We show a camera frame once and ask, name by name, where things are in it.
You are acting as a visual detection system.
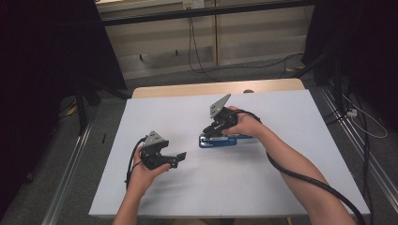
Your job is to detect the white cable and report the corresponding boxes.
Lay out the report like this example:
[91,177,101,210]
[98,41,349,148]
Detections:
[341,93,389,140]

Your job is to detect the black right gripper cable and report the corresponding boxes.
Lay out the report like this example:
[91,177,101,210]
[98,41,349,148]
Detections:
[235,109,368,225]

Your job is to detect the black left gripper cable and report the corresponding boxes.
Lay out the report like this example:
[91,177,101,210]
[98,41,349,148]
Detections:
[124,136,148,191]

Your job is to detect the black metal stand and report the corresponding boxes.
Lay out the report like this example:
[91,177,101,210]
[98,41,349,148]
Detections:
[74,78,101,137]

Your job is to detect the person's left hand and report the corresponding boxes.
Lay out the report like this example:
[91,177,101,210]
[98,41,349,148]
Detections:
[127,154,173,199]

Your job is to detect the white wall socket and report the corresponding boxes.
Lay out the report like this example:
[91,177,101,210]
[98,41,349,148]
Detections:
[182,0,206,10]

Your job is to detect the blue stapler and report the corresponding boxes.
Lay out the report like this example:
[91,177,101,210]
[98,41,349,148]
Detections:
[198,133,255,149]

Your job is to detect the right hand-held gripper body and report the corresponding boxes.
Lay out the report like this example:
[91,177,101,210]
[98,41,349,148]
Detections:
[203,93,239,135]

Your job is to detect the white table mat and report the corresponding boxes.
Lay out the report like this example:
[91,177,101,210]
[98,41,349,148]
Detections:
[88,89,372,219]

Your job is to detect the aluminium floor rail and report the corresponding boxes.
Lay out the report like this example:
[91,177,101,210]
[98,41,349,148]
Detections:
[316,85,398,214]
[40,123,94,225]

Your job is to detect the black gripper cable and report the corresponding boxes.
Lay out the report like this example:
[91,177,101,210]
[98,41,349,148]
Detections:
[235,109,368,225]
[124,136,148,191]

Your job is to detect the black horizontal bar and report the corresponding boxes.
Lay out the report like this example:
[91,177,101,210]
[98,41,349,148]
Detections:
[100,0,315,28]

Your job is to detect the person's right hand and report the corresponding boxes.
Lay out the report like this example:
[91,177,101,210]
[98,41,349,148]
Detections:
[222,105,266,139]

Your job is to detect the wooden table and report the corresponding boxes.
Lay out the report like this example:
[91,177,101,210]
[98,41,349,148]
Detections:
[130,78,306,99]

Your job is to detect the black curtain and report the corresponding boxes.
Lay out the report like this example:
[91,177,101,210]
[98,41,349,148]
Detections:
[300,0,398,132]
[0,0,128,217]

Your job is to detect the black floor cable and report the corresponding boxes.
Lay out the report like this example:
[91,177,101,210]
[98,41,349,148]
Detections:
[323,88,377,225]

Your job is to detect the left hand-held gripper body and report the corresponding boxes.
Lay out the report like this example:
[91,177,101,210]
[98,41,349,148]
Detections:
[139,130,179,171]

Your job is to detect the black wall cable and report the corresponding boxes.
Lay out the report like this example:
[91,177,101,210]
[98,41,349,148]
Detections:
[187,7,305,83]

